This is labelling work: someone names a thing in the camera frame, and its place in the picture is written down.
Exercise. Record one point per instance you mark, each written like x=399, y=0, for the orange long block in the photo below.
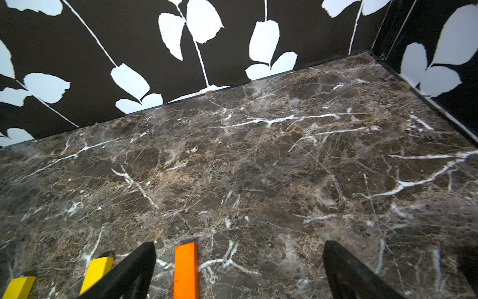
x=186, y=272

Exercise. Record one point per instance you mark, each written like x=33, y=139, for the yellow long block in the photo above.
x=19, y=288

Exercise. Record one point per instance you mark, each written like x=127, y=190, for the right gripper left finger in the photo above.
x=130, y=279

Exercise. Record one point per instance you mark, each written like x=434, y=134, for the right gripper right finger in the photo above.
x=348, y=278

